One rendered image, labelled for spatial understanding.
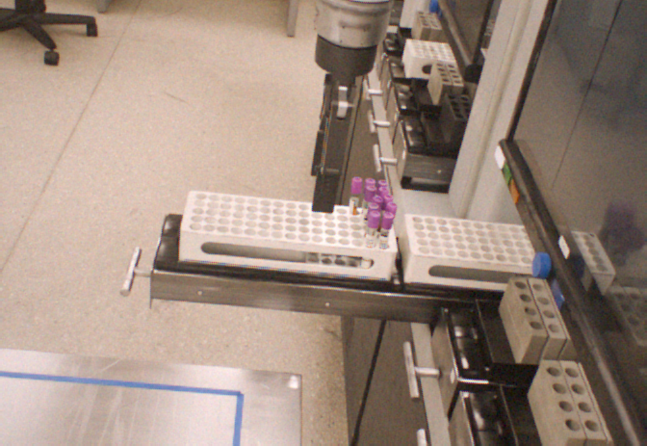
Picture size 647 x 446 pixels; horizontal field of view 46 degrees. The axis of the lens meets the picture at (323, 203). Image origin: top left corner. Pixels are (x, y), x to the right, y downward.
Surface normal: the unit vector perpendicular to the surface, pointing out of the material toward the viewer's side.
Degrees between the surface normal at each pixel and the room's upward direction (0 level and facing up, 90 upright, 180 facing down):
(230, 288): 90
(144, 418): 0
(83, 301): 0
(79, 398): 0
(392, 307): 90
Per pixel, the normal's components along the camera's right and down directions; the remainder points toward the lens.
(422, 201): 0.15, -0.82
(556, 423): -0.99, -0.11
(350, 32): 0.02, 0.56
